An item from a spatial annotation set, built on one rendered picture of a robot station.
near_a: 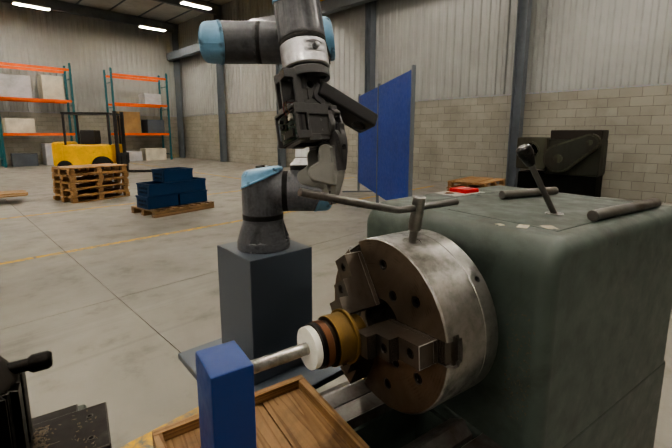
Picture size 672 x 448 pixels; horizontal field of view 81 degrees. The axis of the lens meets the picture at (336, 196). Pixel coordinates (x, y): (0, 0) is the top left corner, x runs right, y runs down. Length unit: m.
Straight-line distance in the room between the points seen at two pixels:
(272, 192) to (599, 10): 10.48
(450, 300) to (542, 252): 0.17
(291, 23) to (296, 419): 0.71
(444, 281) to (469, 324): 0.08
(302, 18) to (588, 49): 10.57
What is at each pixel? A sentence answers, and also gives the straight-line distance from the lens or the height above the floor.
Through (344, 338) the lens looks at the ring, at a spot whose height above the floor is 1.10.
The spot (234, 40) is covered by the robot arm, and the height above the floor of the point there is 1.59.
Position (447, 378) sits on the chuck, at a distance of 0.68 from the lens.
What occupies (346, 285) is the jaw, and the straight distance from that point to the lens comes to 0.72.
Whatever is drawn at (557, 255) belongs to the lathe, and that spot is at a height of 1.23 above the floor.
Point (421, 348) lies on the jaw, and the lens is 0.64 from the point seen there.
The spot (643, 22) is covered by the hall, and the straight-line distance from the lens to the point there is 11.00.
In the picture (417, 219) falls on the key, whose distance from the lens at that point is 0.69.
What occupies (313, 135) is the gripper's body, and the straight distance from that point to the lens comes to 0.58.
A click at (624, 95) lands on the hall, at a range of 10.75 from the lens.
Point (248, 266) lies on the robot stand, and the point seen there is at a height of 1.08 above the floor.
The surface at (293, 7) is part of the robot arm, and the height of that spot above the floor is 1.61.
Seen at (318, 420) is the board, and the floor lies 0.88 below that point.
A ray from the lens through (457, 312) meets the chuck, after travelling 0.67.
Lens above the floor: 1.42
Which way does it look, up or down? 9 degrees down
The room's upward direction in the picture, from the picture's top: straight up
